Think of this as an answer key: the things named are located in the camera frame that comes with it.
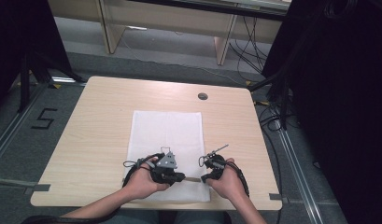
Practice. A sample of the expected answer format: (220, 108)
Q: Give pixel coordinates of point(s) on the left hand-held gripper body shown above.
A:
(165, 172)

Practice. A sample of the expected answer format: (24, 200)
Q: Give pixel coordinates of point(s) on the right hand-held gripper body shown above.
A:
(218, 163)

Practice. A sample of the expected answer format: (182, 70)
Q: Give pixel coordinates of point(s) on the white textured cloth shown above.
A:
(166, 130)

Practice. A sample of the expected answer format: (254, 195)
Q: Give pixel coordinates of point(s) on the person's right hand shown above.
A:
(229, 185)

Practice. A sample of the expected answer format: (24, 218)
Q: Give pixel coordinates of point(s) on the person's left hand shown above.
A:
(142, 183)

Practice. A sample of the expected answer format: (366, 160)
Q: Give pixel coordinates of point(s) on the person's lap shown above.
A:
(191, 217)

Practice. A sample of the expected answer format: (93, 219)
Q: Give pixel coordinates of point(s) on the grey tape strip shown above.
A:
(39, 187)
(275, 196)

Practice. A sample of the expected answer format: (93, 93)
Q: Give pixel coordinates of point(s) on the black curtain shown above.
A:
(344, 93)
(14, 37)

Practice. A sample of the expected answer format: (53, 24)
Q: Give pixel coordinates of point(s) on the light wooden desk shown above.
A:
(166, 18)

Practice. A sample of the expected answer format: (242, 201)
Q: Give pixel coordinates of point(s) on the black metal stand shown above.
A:
(24, 87)

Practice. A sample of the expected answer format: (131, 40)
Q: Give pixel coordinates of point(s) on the metal floor rail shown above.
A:
(11, 130)
(299, 174)

